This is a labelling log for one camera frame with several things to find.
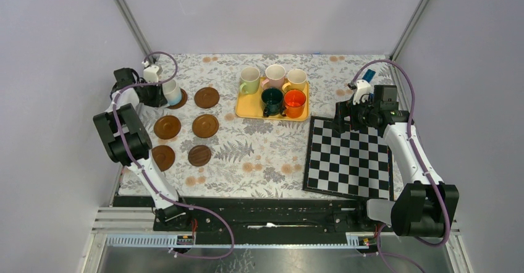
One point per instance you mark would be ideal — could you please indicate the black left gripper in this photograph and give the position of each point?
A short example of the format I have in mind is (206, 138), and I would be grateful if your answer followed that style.
(157, 99)

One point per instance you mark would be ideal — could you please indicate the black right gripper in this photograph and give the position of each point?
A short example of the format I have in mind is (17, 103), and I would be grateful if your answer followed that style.
(346, 109)

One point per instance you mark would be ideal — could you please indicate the white and blue mug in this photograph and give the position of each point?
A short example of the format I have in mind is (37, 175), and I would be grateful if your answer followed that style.
(172, 92)

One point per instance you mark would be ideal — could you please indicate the brown coaster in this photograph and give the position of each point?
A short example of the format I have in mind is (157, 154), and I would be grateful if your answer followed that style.
(206, 97)
(205, 126)
(167, 127)
(164, 156)
(182, 101)

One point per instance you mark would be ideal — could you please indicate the brown coaster bottom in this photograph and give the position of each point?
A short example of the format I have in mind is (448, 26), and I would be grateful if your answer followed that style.
(164, 156)

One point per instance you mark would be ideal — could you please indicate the dark wood grain coaster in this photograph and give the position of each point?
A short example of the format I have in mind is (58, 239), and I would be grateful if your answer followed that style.
(199, 155)

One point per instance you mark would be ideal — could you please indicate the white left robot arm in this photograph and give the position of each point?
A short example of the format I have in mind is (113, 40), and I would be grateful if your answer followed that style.
(127, 142)

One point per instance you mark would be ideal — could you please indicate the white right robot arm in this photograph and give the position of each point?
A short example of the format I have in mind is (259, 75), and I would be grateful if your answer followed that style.
(426, 205)

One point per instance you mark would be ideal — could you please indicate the black white chessboard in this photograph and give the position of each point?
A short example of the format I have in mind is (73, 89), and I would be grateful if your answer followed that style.
(350, 165)

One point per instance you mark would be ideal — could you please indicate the orange mug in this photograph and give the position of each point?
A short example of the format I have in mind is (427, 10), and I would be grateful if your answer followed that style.
(294, 103)

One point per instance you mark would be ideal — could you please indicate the yellow mug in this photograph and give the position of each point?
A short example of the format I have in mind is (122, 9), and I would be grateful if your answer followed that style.
(296, 80)

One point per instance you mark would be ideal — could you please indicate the floral tablecloth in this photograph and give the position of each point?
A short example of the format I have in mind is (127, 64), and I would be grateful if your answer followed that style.
(251, 158)

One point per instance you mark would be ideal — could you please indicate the yellow plastic tray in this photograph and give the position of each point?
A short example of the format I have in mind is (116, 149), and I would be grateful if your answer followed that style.
(251, 106)

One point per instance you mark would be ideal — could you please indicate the light green mug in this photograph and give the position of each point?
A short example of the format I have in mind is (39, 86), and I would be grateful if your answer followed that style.
(249, 80)

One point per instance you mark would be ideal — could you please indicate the dark green mug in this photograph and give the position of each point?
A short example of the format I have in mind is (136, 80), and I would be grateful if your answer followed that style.
(272, 99)

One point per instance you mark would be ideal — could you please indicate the pink mug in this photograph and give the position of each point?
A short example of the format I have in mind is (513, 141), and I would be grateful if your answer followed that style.
(275, 77)

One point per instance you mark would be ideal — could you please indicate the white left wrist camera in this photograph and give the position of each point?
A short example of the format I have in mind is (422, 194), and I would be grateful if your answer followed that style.
(151, 72)

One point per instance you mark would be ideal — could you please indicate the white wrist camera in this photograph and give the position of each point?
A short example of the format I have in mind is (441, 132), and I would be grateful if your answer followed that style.
(151, 72)
(361, 92)

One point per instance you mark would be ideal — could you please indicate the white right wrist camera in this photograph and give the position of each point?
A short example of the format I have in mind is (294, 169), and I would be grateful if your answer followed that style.
(361, 92)

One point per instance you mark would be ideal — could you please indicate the left aluminium frame post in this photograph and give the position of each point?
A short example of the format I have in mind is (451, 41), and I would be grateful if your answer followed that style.
(133, 26)

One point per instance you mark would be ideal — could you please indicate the aluminium frame post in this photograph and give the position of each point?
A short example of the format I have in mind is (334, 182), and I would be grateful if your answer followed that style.
(133, 26)
(409, 29)

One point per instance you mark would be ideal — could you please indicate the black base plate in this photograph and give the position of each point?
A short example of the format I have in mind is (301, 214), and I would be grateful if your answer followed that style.
(262, 221)

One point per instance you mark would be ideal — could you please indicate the right aluminium frame post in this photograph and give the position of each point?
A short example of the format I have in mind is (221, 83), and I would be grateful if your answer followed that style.
(409, 29)

